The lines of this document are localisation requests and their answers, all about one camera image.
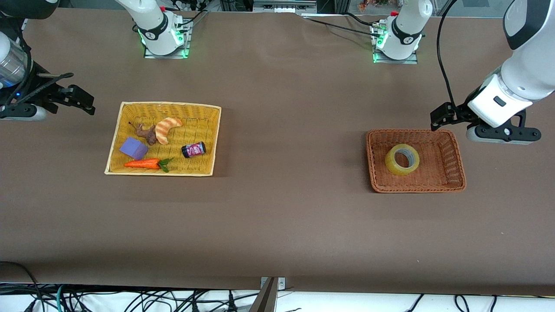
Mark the clear yellowish tape roll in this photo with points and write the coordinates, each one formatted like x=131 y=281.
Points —
x=392 y=167

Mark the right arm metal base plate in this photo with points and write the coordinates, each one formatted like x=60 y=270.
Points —
x=149 y=55

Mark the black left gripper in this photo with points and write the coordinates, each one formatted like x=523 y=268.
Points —
x=458 y=111

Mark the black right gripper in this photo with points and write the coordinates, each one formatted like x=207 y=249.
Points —
x=40 y=89

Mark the yellow wicker basket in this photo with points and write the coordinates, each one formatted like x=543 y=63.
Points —
x=190 y=167

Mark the grey metal device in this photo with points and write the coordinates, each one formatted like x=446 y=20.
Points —
x=282 y=6

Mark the purple foam block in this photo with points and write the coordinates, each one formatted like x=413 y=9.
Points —
x=133 y=148

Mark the striped toy croissant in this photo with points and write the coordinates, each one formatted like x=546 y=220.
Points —
x=161 y=132

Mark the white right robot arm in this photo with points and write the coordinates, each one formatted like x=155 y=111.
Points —
x=151 y=26

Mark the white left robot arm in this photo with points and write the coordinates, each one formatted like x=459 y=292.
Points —
x=529 y=73

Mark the brown wicker basket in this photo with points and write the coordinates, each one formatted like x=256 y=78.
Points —
x=442 y=160

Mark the silver table edge bracket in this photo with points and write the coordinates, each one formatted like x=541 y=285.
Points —
x=282 y=284

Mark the white power strip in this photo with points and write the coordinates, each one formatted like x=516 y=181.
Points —
x=190 y=4

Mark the orange toy carrot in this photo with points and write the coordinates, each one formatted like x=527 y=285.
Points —
x=143 y=164

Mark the dark metal bar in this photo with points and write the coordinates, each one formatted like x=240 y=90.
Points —
x=264 y=301

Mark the small dark drink can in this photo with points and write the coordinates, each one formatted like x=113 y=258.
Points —
x=194 y=150

